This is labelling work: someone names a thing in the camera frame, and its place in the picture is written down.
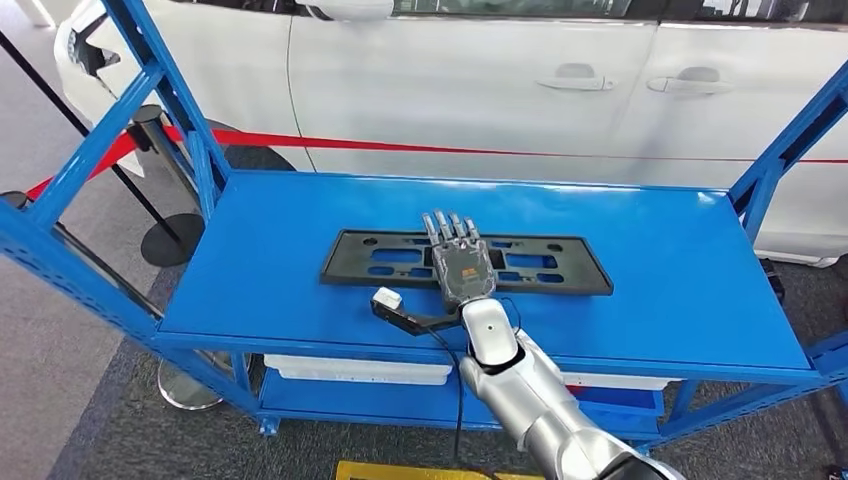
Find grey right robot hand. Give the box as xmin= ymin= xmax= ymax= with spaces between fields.
xmin=421 ymin=209 xmax=499 ymax=314

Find black plastic slotted panel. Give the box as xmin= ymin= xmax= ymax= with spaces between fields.
xmin=319 ymin=228 xmax=615 ymax=297

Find blue metal shelf rack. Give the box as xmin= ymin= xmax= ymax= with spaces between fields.
xmin=0 ymin=0 xmax=848 ymax=458

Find white plastic bin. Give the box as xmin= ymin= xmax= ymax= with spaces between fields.
xmin=263 ymin=354 xmax=454 ymax=387
xmin=561 ymin=372 xmax=682 ymax=392

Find red barrier belt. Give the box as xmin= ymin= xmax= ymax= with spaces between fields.
xmin=25 ymin=127 xmax=848 ymax=201

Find white car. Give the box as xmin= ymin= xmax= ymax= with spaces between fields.
xmin=52 ymin=0 xmax=848 ymax=270

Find blue plastic bin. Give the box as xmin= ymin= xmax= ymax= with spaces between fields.
xmin=568 ymin=386 xmax=666 ymax=440

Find black camera cable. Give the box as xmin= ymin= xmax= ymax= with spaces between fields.
xmin=423 ymin=326 xmax=466 ymax=465

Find black thin stanchion post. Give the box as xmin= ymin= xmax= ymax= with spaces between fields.
xmin=0 ymin=29 xmax=207 ymax=270

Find chrome stanchion post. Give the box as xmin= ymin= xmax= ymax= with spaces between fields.
xmin=129 ymin=103 xmax=200 ymax=213
xmin=0 ymin=190 xmax=228 ymax=413

